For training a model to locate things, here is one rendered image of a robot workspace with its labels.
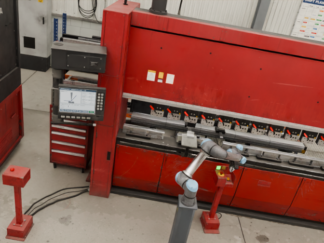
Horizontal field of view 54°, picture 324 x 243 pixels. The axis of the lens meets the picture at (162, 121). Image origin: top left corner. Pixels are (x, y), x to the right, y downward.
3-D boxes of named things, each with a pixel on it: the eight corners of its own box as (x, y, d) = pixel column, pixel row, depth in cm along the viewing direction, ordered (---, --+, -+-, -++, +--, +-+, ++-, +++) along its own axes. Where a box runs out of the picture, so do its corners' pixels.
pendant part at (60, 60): (49, 129, 324) (49, 47, 285) (52, 117, 345) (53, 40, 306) (100, 131, 336) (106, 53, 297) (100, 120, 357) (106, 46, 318)
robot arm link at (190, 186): (188, 199, 299) (191, 188, 293) (180, 190, 308) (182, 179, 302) (198, 195, 306) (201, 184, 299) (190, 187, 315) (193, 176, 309)
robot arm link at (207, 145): (180, 188, 304) (215, 143, 301) (171, 178, 314) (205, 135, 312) (186, 191, 312) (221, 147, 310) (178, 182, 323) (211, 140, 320)
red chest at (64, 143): (49, 170, 437) (49, 105, 391) (61, 150, 482) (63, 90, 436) (85, 176, 438) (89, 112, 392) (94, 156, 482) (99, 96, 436)
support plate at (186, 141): (181, 145, 360) (181, 144, 360) (181, 134, 383) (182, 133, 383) (196, 148, 360) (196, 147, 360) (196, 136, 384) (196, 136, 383)
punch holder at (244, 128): (234, 130, 373) (237, 118, 366) (233, 127, 381) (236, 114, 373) (246, 132, 373) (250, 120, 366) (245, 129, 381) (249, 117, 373)
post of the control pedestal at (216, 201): (209, 218, 389) (220, 183, 364) (208, 215, 393) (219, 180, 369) (213, 218, 390) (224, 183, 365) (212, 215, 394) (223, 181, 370)
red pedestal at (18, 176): (5, 238, 331) (-1, 174, 293) (16, 220, 353) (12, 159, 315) (23, 241, 331) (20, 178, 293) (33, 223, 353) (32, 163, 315)
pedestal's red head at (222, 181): (215, 186, 358) (219, 173, 350) (212, 177, 372) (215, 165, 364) (232, 187, 362) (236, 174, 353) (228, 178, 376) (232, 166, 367)
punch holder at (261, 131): (250, 133, 373) (254, 121, 366) (249, 130, 381) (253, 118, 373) (263, 135, 374) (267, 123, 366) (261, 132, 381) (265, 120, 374)
